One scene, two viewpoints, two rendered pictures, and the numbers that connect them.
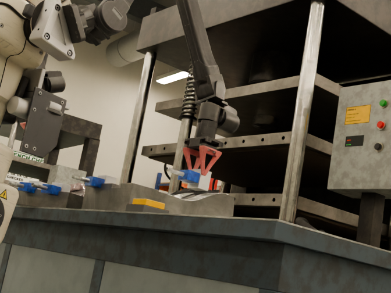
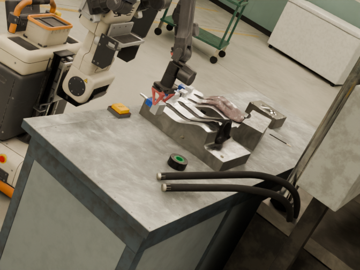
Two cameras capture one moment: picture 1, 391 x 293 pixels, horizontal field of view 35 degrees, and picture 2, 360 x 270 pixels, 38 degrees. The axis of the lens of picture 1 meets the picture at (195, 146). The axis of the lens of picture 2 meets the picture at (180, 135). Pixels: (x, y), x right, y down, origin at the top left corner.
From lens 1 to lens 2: 2.46 m
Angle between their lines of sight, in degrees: 73
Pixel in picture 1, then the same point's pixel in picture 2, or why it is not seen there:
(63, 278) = not seen: hidden behind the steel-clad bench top
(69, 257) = not seen: hidden behind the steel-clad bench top
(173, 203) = (165, 118)
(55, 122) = (110, 53)
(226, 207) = (200, 136)
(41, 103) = (103, 42)
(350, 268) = (64, 167)
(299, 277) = (36, 152)
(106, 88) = not seen: outside the picture
